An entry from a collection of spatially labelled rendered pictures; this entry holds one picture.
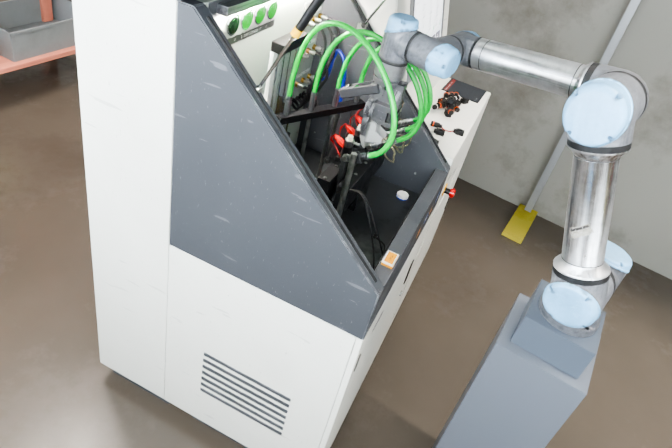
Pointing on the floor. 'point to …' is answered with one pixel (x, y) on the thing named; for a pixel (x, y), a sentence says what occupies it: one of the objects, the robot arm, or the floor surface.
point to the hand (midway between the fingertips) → (362, 142)
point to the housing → (131, 136)
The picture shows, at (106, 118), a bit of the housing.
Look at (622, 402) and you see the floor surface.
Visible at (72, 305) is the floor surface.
